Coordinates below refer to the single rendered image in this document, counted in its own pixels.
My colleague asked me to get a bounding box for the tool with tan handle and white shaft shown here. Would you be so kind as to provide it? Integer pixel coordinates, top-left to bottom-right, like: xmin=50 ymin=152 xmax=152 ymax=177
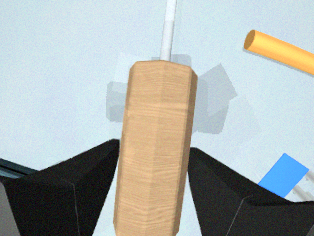
xmin=113 ymin=0 xmax=198 ymax=236

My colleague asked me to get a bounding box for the blue flat strip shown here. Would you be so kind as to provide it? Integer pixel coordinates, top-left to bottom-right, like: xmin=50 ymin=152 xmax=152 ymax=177
xmin=258 ymin=154 xmax=309 ymax=198

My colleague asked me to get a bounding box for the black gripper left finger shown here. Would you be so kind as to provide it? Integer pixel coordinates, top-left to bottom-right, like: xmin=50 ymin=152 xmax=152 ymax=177
xmin=0 ymin=138 xmax=120 ymax=236

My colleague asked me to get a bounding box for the yellow-orange cylinder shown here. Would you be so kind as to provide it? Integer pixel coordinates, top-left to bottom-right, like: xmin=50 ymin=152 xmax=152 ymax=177
xmin=243 ymin=29 xmax=314 ymax=75

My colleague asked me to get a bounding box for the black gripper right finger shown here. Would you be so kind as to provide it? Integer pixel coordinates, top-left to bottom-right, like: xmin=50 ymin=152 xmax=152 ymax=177
xmin=188 ymin=147 xmax=314 ymax=236

